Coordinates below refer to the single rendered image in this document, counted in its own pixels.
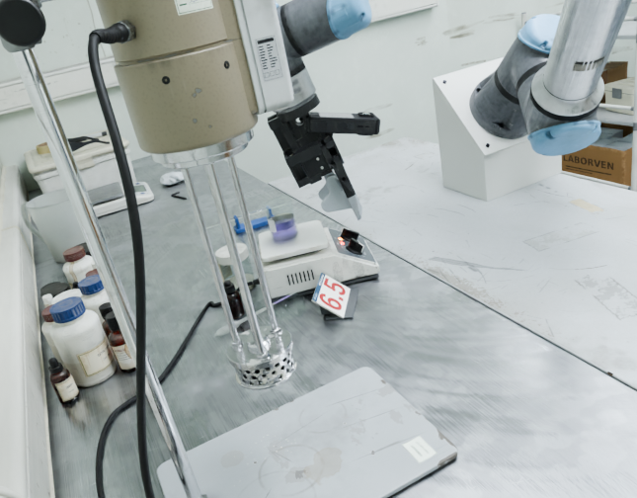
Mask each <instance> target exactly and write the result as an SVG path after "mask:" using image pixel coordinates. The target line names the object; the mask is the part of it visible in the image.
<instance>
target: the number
mask: <svg viewBox="0 0 637 498"><path fill-rule="evenodd" d="M346 292H347V288H346V287H344V286H343V285H341V284H339V283H337V282H336V281H334V280H332V279H330V278H329V277H327V276H325V278H324V281H323V284H322V287H321V289H320V292H319V295H318V298H317V301H318V302H320V303H322V304H324V305H325V306H327V307H329V308H331V309H332V310H334V311H336V312H338V313H339V314H341V313H342V309H343V305H344V301H345V297H346Z"/></svg>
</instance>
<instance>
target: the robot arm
mask: <svg viewBox="0 0 637 498"><path fill-rule="evenodd" d="M631 2H632V0H565V1H564V5H563V8H562V12H561V15H560V16H557V15H551V14H541V15H536V16H534V17H532V18H530V19H529V20H528V21H527V22H526V23H525V25H524V26H523V28H522V29H521V30H519V31H518V36H517V37H516V39H515V41H514V42H513V44H512V45H511V47H510V49H509V50H508V52H507V53H506V55H505V57H504V58H503V60H502V61H501V63H500V65H499V66H498V68H497V69H496V70H495V71H494V72H493V73H491V74H490V75H489V76H487V77H486V78H485V79H483V80H482V81H481V82H479V83H478V85H477V86H476V87H475V89H474V90H473V92H472V94H471V96H470V100H469V107H470V111H471V114H472V116H473V118H474V119H475V121H476V122H477V123H478V125H479V126H481V127H483V128H484V129H485V130H487V131H488V132H490V133H491V134H493V135H495V136H498V137H501V138H506V139H517V138H521V137H524V136H526V135H528V137H527V139H528V140H529V141H530V144H531V147H532V149H533V150H534V151H535V152H536V153H538V154H542V155H545V156H558V155H565V154H569V153H573V152H576V151H579V150H581V149H583V148H586V147H587V146H589V145H591V144H592V143H594V142H595V141H596V140H597V139H598V138H599V136H600V133H601V129H600V122H599V121H598V119H597V108H598V106H599V104H600V101H601V99H602V96H603V93H604V84H603V80H602V78H601V75H602V72H603V70H604V67H605V65H606V63H607V60H608V58H609V55H610V53H611V50H612V48H613V46H614V43H615V41H616V38H617V36H618V34H619V31H620V29H621V26H622V24H623V21H624V19H625V17H626V14H627V12H628V9H629V7H630V4H631ZM276 6H277V11H278V16H279V25H280V30H281V35H282V39H283V44H284V49H285V54H286V59H287V64H288V69H289V74H290V78H291V83H292V88H293V93H294V94H293V103H292V105H290V106H288V107H285V108H281V109H278V110H274V111H272V112H274V113H276V114H274V115H272V116H270V117H268V125H269V127H270V129H271V130H272V131H273V132H274V134H275V136H276V138H277V140H278V142H279V145H280V147H281V149H282V151H283V155H284V159H285V162H286V164H287V166H288V167H289V169H290V171H291V173H292V175H293V177H294V179H295V181H296V183H297V185H298V187H299V188H302V187H304V186H306V185H308V184H311V185H312V184H314V183H316V182H319V181H321V180H322V177H323V176H324V178H325V181H326V184H325V185H324V187H323V188H322V189H321V190H320V191H319V193H318V195H319V198H320V199H321V200H322V203H321V207H322V209H323V211H325V212H332V211H337V210H342V209H348V208H352V209H353V211H354V213H355V215H356V217H357V219H358V220H360V219H361V213H362V206H361V204H360V202H359V199H358V196H357V194H356V191H355V189H354V187H353V185H352V183H351V181H350V178H349V176H348V174H347V172H346V170H345V167H344V165H343V164H344V163H345V162H344V160H343V158H342V156H341V153H340V151H339V149H338V147H337V145H336V142H335V140H334V138H333V133H349V134H358V135H374V134H379V130H380V119H379V118H378V117H377V116H376V115H375V114H374V113H368V112H359V113H357V114H349V113H318V112H310V111H311V110H313V109H314V108H316V107H317V106H318V105H319V104H320V100H319V98H318V96H317V94H316V93H315V92H316V88H315V86H314V84H313V82H312V80H311V77H310V75H309V73H308V71H307V69H306V67H305V64H304V62H303V60H302V56H305V55H307V54H309V53H312V52H314V51H316V50H319V49H321V48H323V47H325V46H328V45H330V44H332V43H334V42H338V41H340V40H346V39H348V38H349V37H350V36H351V35H353V34H355V33H357V32H359V31H361V30H363V29H365V28H366V27H368V26H369V24H370V22H371V18H372V14H371V8H370V5H369V2H368V0H292V1H290V2H288V3H286V4H284V5H281V6H280V5H279V4H278V3H277V2H276ZM298 118H299V120H300V122H297V121H296V119H298ZM290 155H291V156H290ZM333 170H334V171H335V173H336V174H334V172H333ZM337 178H338V180H337Z"/></svg>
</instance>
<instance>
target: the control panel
mask: <svg viewBox="0 0 637 498"><path fill-rule="evenodd" d="M328 229H329V232H330V234H331V236H332V239H333V241H334V244H335V246H336V248H337V251H338V252H339V253H341V254H345V255H349V256H353V257H356V258H360V259H364V260H367V261H370V262H374V263H376V261H375V260H374V258H373V256H372V254H371V252H370V251H369V249H368V247H367V245H366V243H365V241H364V240H363V238H362V237H358V240H357V241H358V242H359V243H361V244H362V245H363V246H364V247H363V250H362V252H363V253H362V255H357V254H354V253H352V252H350V251H348V250H347V249H346V247H347V246H348V245H349V243H350V242H349V241H346V240H344V239H343V238H342V237H341V234H342V232H341V231H338V230H334V229H331V228H328ZM339 238H342V239H343V240H340V239H339ZM341 242H344V243H345V244H341Z"/></svg>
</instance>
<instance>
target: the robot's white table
mask: <svg viewBox="0 0 637 498"><path fill-rule="evenodd" d="M343 160H344V162H345V163H344V164H343V165H344V167H345V170H346V172H347V174H348V176H349V178H350V181H351V183H352V185H353V187H354V189H355V191H356V194H357V196H358V199H359V202H360V204H361V206H362V213H361V219H360V220H358V219H357V217H356V215H355V213H354V211H353V209H352V208H348V209H342V210H337V211H332V212H325V211H323V209H322V207H321V203H322V200H321V199H320V198H319V195H318V193H319V191H320V190H321V189H322V188H323V187H324V185H325V184H326V181H325V178H324V176H323V177H322V180H321V181H319V182H316V183H314V184H312V185H311V184H308V185H306V186H304V187H302V188H299V187H298V185H297V183H296V181H295V179H294V177H293V175H289V176H286V177H283V178H281V179H278V180H275V181H272V182H269V183H268V185H270V186H272V187H274V188H275V189H277V190H279V191H281V192H283V193H284V194H286V195H288V196H290V197H292V198H293V199H295V200H297V201H299V202H300V203H302V204H304V205H306V206H308V207H309V208H312V209H314V210H315V211H317V212H319V213H321V214H323V215H324V216H326V217H328V218H330V219H331V220H333V221H335V222H337V223H339V224H340V225H342V226H343V227H345V228H348V229H350V230H353V231H356V232H359V236H361V237H363V238H364V239H366V240H368V241H370V242H371V243H373V244H375V245H377V246H379V247H380V248H382V249H384V250H386V251H387V252H389V253H391V254H393V255H395V256H396V257H398V258H400V259H402V260H403V261H405V262H407V263H409V264H411V265H412V266H414V267H416V268H418V269H420V270H421V271H423V272H425V273H427V274H428V275H430V276H432V277H434V278H436V279H437V280H439V281H441V282H443V283H444V284H446V285H448V286H450V287H452V288H453V289H455V290H457V291H459V292H461V293H463V294H465V295H467V296H468V297H470V298H472V299H474V300H476V301H477V302H479V303H481V304H483V305H484V306H486V307H488V308H490V309H492V310H493V311H495V312H497V313H499V314H500V315H502V316H504V317H506V318H508V319H509V320H511V321H512V322H514V323H515V324H517V325H519V326H521V327H523V328H524V329H526V330H528V331H530V332H532V333H533V334H535V335H537V336H539V337H540V338H542V339H544V340H546V341H548V342H549V343H551V344H553V345H555V346H556V347H558V348H560V349H562V350H564V351H565V352H567V353H569V354H571V355H572V356H574V357H576V358H578V359H580V360H581V361H583V362H585V363H587V364H589V365H590V366H592V367H594V368H596V369H597V370H599V371H601V372H603V373H605V374H607V375H609V376H611V377H612V378H614V379H616V380H618V381H620V382H621V383H623V384H625V385H627V386H628V387H630V388H632V389H634V390H636V391H637V192H634V191H630V190H626V189H622V188H617V187H613V186H610V185H606V184H602V183H598V182H593V181H589V180H585V179H580V178H576V177H572V176H569V175H564V174H560V173H559V174H556V175H554V176H551V177H549V178H546V179H544V180H541V181H539V182H536V183H534V184H531V185H529V186H526V187H524V188H521V189H518V190H516V191H513V192H511V193H508V194H506V195H503V196H501V197H498V198H496V199H493V200H491V201H488V202H485V201H482V200H480V199H477V198H474V197H471V196H468V195H465V194H462V193H459V192H457V191H455V190H452V189H449V188H446V187H444V186H443V181H442V172H441V163H440V153H439V144H436V143H432V142H428V141H424V140H419V139H417V138H412V137H406V136H405V137H402V138H399V139H396V140H393V141H390V142H387V143H384V144H381V145H378V146H375V147H372V148H369V149H367V150H364V151H361V152H358V153H355V154H352V155H349V156H346V157H343Z"/></svg>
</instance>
